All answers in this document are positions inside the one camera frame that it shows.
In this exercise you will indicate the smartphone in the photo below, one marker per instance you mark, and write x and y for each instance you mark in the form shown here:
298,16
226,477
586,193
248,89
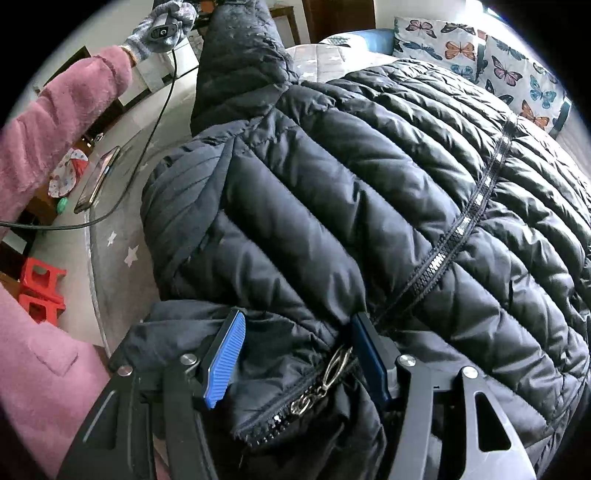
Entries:
97,180

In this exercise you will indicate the person's pink coat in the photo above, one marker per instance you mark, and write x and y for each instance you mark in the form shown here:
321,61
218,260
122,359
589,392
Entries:
32,392

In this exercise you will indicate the printed baby cloth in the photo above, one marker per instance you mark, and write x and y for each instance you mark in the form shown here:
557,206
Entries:
67,177

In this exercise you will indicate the dark wooden cabinet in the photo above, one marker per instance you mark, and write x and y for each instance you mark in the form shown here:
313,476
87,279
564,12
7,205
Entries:
337,18

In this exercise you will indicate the black puffer jacket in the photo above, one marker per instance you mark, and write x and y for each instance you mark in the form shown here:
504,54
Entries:
323,207

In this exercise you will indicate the person's left hand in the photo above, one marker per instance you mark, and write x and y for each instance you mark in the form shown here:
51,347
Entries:
138,39

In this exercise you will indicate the butterfly print pillow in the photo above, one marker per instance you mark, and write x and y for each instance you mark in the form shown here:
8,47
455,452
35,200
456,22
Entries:
521,78
438,46

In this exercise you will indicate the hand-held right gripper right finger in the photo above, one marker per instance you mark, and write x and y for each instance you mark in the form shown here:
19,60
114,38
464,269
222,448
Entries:
369,360

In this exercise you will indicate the person's left forearm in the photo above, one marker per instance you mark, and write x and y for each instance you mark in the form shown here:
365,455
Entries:
55,124

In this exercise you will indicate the small green toy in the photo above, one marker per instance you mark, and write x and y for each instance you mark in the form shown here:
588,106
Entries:
62,206

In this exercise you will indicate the blue bench mat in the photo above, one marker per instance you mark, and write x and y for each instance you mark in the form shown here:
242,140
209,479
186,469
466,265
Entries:
374,41

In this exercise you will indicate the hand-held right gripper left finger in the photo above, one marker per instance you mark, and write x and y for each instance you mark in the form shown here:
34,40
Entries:
225,360

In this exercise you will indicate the red plastic stool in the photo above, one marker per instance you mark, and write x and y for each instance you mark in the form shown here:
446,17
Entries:
39,277

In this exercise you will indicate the white box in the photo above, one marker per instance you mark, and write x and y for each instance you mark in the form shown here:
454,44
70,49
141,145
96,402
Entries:
157,74

